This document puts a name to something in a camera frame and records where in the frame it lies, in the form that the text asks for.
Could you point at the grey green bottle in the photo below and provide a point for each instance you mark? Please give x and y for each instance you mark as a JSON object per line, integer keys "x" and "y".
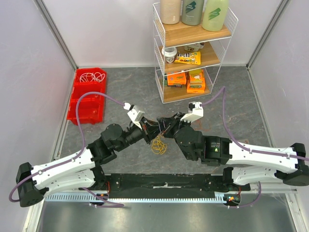
{"x": 192, "y": 12}

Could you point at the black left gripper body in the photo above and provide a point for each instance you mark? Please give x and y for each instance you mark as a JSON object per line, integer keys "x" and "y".
{"x": 147, "y": 134}

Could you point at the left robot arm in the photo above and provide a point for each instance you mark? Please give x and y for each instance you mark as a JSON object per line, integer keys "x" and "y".
{"x": 83, "y": 168}

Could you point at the slotted cable duct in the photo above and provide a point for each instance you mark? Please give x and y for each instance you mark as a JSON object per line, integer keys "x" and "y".
{"x": 84, "y": 197}

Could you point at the white wire shelf rack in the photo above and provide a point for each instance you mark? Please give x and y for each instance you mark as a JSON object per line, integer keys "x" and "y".
{"x": 180, "y": 35}

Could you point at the coffee cup with lid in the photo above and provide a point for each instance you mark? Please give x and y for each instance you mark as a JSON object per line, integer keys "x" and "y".
{"x": 169, "y": 54}

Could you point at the light green bottle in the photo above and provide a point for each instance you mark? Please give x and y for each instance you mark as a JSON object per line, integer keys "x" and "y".
{"x": 214, "y": 14}

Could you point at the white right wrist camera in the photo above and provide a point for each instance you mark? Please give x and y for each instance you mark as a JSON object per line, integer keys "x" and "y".
{"x": 195, "y": 112}

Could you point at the orange snack box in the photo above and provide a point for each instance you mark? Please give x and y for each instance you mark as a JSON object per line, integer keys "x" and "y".
{"x": 196, "y": 81}
{"x": 176, "y": 79}

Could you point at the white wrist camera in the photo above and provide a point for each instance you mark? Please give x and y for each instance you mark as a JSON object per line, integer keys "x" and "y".
{"x": 195, "y": 112}
{"x": 135, "y": 114}

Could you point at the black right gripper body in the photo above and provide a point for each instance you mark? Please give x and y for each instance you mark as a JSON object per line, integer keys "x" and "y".
{"x": 172, "y": 124}

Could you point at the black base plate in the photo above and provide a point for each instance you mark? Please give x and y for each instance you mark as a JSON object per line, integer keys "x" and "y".
{"x": 169, "y": 185}

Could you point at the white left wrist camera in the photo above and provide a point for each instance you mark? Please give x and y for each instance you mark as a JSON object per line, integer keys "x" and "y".
{"x": 135, "y": 114}

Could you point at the white brown snack pack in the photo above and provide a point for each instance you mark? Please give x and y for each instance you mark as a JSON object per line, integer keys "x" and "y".
{"x": 194, "y": 47}

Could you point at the yellow candy bag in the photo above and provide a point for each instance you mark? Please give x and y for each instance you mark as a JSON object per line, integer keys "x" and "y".
{"x": 193, "y": 58}

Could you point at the beige bottle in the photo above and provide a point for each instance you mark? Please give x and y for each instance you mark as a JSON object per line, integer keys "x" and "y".
{"x": 170, "y": 11}

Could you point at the orange snack box right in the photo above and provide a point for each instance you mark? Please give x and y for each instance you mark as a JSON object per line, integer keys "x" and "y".
{"x": 196, "y": 81}

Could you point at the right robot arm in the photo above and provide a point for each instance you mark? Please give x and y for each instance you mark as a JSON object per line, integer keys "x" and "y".
{"x": 248, "y": 163}

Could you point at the red storage bin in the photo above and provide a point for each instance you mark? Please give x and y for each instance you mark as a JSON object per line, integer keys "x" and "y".
{"x": 91, "y": 107}

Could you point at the orange snack box left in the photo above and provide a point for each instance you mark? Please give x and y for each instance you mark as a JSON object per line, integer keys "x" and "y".
{"x": 176, "y": 79}

